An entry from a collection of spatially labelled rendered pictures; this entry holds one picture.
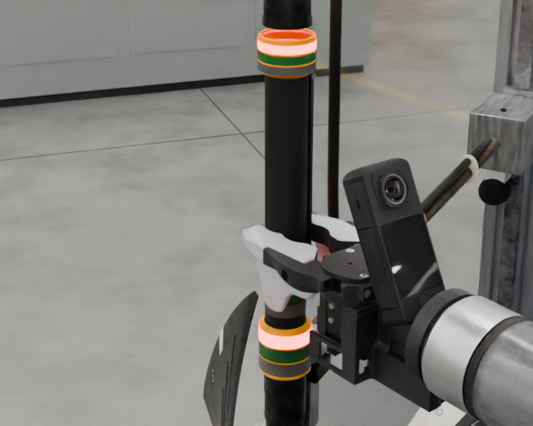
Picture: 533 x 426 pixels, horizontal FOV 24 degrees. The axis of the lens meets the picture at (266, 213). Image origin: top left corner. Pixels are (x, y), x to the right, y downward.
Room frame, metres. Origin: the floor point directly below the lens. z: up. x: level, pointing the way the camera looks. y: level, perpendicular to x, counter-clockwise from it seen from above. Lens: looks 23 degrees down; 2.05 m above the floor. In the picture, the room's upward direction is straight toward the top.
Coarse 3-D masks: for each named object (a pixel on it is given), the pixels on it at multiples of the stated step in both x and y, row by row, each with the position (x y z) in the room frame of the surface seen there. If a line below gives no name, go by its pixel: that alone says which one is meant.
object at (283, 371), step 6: (264, 360) 0.87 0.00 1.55; (306, 360) 0.87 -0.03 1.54; (264, 366) 0.87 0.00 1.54; (270, 366) 0.87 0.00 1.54; (276, 366) 0.86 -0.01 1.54; (282, 366) 0.86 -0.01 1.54; (288, 366) 0.86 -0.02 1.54; (294, 366) 0.86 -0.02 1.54; (300, 366) 0.87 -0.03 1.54; (306, 366) 0.87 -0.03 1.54; (270, 372) 0.87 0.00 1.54; (276, 372) 0.86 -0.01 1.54; (282, 372) 0.86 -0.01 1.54; (288, 372) 0.86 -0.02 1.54; (294, 372) 0.86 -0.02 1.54; (300, 372) 0.87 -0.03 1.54
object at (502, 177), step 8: (488, 176) 1.41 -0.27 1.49; (496, 176) 1.41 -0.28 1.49; (504, 176) 1.40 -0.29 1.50; (480, 184) 1.41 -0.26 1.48; (488, 184) 1.40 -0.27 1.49; (496, 184) 1.40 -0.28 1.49; (504, 184) 1.40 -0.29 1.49; (480, 192) 1.40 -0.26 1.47; (488, 192) 1.39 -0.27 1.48; (496, 192) 1.39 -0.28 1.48; (504, 192) 1.39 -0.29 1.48; (488, 200) 1.39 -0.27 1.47; (496, 200) 1.39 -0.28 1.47; (504, 200) 1.40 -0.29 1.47
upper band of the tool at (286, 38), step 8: (264, 32) 0.90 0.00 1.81; (272, 32) 0.90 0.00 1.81; (280, 32) 0.91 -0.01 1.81; (288, 32) 0.91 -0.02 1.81; (296, 32) 0.90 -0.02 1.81; (304, 32) 0.90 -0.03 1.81; (312, 32) 0.89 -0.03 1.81; (264, 40) 0.87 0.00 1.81; (272, 40) 0.87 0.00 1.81; (280, 40) 0.91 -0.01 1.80; (288, 40) 0.91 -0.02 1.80; (304, 40) 0.87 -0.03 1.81; (312, 40) 0.87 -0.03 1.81; (280, 56) 0.86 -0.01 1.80; (288, 56) 0.86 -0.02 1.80; (296, 56) 0.86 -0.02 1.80; (304, 64) 0.87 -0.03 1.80
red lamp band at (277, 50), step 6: (294, 30) 0.90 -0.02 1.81; (258, 42) 0.88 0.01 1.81; (312, 42) 0.87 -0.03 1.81; (258, 48) 0.88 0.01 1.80; (264, 48) 0.87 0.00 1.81; (270, 48) 0.87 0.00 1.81; (276, 48) 0.86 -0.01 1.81; (282, 48) 0.86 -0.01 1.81; (288, 48) 0.86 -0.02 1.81; (294, 48) 0.86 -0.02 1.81; (300, 48) 0.86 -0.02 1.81; (306, 48) 0.87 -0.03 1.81; (312, 48) 0.87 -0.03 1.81; (276, 54) 0.86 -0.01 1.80; (282, 54) 0.86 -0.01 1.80; (288, 54) 0.86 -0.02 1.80; (294, 54) 0.86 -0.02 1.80
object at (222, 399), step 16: (240, 304) 1.24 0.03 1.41; (240, 320) 1.21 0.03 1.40; (224, 336) 1.25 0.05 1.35; (240, 336) 1.18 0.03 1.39; (224, 352) 1.23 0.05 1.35; (240, 352) 1.16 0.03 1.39; (208, 368) 1.30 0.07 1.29; (224, 368) 1.20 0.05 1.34; (240, 368) 1.14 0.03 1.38; (208, 384) 1.29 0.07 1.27; (224, 384) 1.18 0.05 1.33; (208, 400) 1.28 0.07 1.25; (224, 400) 1.16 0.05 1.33; (224, 416) 1.14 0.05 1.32
